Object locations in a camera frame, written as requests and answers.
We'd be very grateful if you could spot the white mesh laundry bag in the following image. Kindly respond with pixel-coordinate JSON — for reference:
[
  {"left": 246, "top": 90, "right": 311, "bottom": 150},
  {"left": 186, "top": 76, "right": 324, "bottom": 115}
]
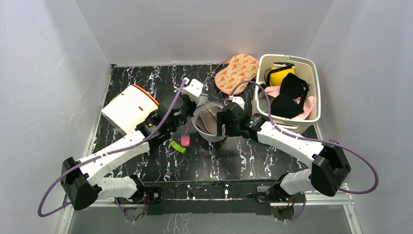
[{"left": 191, "top": 94, "right": 226, "bottom": 142}]

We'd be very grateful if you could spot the beige bra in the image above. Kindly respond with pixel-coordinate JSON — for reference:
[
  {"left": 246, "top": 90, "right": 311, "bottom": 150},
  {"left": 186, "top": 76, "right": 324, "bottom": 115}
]
[{"left": 195, "top": 106, "right": 220, "bottom": 135}]

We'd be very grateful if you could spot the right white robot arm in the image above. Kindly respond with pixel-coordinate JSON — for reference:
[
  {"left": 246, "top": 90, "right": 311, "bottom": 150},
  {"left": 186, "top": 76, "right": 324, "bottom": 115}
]
[{"left": 217, "top": 102, "right": 351, "bottom": 203}]

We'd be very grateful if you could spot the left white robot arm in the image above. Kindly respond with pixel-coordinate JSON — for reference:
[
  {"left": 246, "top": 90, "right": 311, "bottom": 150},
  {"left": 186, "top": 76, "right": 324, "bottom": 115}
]
[{"left": 59, "top": 94, "right": 200, "bottom": 211}]

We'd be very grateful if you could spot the floral orange mesh bag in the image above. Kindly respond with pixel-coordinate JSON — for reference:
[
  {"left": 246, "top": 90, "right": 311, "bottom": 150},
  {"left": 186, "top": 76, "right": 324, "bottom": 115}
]
[{"left": 214, "top": 54, "right": 259, "bottom": 95}]

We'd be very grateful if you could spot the yellow bra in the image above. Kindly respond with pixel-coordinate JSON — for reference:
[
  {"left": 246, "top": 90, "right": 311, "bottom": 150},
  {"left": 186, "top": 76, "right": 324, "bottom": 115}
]
[{"left": 264, "top": 64, "right": 295, "bottom": 86}]

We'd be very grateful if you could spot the black bra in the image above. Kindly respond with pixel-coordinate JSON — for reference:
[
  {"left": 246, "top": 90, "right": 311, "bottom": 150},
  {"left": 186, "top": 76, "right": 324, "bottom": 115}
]
[{"left": 270, "top": 73, "right": 309, "bottom": 118}]

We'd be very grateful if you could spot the cream plastic laundry basket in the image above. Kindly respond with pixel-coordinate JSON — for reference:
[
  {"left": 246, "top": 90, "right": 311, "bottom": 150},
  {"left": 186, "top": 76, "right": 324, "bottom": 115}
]
[{"left": 256, "top": 54, "right": 321, "bottom": 134}]

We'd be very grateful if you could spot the pink clip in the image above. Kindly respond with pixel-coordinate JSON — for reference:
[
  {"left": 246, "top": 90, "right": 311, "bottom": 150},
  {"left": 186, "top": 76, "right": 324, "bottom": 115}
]
[{"left": 180, "top": 135, "right": 190, "bottom": 147}]

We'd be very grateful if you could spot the green clip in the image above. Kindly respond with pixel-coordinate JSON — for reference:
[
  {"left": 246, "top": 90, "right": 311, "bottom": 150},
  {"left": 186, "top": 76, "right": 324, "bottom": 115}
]
[{"left": 170, "top": 140, "right": 186, "bottom": 154}]

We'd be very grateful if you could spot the white orange cylindrical container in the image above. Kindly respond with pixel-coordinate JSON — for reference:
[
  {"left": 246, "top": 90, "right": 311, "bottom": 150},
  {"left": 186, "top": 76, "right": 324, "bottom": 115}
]
[{"left": 101, "top": 84, "right": 159, "bottom": 135}]

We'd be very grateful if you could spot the pink garment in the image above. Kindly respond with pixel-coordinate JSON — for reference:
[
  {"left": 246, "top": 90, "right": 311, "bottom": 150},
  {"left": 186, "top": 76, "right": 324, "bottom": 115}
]
[{"left": 265, "top": 86, "right": 315, "bottom": 120}]

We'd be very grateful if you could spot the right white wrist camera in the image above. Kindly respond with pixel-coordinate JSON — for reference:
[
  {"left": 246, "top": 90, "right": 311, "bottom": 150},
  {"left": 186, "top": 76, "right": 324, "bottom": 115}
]
[{"left": 228, "top": 96, "right": 245, "bottom": 110}]

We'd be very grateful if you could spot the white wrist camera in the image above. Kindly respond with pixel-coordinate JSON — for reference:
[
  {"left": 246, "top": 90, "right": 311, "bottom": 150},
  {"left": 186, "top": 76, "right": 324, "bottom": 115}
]
[
  {"left": 228, "top": 96, "right": 245, "bottom": 110},
  {"left": 181, "top": 78, "right": 204, "bottom": 104}
]

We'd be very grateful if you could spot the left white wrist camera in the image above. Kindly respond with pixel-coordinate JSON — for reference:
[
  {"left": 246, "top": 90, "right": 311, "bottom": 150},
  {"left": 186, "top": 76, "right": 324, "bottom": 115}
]
[{"left": 181, "top": 78, "right": 204, "bottom": 104}]

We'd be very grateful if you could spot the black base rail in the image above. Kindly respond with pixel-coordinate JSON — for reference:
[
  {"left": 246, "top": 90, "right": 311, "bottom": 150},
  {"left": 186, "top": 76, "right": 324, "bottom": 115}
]
[{"left": 116, "top": 179, "right": 323, "bottom": 216}]

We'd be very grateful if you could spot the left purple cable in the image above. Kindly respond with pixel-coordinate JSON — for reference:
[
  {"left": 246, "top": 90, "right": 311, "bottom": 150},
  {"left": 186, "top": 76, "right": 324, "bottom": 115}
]
[{"left": 37, "top": 78, "right": 188, "bottom": 217}]

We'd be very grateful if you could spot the purple cable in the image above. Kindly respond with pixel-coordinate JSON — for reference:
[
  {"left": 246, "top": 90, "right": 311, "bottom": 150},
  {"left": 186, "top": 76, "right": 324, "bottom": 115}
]
[
  {"left": 229, "top": 80, "right": 380, "bottom": 195},
  {"left": 37, "top": 78, "right": 188, "bottom": 217}
]

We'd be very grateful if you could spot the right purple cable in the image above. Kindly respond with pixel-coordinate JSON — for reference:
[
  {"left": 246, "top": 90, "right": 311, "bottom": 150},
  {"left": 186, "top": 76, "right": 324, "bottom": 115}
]
[{"left": 229, "top": 80, "right": 380, "bottom": 195}]

